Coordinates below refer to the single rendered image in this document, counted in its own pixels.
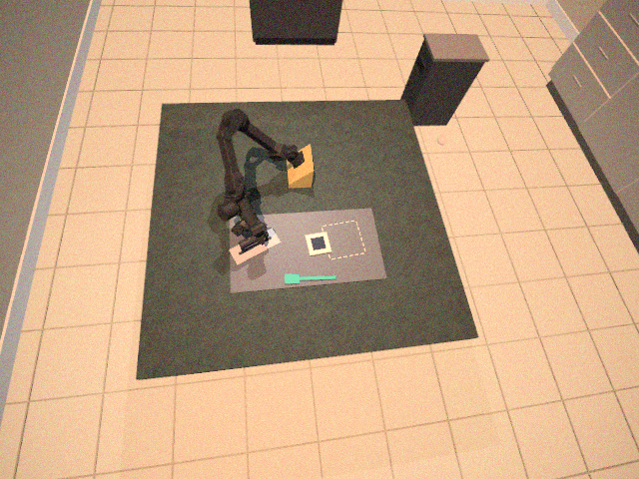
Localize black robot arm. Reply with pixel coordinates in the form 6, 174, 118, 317
216, 109, 305, 237

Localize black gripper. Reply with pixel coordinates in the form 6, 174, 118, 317
239, 207, 267, 245

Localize cream square tile with dark square center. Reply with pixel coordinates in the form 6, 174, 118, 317
306, 232, 331, 255

